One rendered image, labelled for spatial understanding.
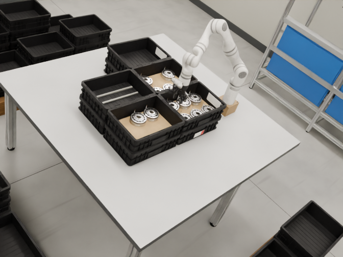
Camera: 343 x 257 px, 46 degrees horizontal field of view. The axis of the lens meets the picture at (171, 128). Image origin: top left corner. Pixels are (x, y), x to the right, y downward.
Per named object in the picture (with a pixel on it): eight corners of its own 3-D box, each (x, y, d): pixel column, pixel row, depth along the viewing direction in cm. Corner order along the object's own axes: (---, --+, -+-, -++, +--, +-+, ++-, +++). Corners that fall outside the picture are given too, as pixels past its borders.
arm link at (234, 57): (233, 40, 276) (237, 48, 270) (246, 67, 295) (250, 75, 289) (221, 46, 278) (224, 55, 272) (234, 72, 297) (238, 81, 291)
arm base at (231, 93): (226, 95, 313) (234, 78, 301) (236, 102, 309) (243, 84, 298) (219, 99, 307) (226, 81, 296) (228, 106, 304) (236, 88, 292)
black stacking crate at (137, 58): (145, 49, 329) (148, 37, 322) (168, 70, 316) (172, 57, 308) (104, 58, 305) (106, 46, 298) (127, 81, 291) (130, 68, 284)
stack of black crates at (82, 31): (89, 52, 424) (94, 13, 395) (106, 68, 411) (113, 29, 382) (54, 60, 399) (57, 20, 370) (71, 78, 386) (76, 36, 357)
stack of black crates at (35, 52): (54, 60, 399) (56, 30, 377) (71, 78, 386) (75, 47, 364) (16, 70, 374) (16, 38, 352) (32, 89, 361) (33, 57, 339)
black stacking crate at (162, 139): (152, 107, 277) (156, 94, 270) (180, 135, 264) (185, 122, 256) (103, 124, 253) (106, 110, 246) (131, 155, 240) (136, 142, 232)
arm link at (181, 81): (170, 80, 258) (172, 72, 254) (183, 77, 265) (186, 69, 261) (179, 88, 254) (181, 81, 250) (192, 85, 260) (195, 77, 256)
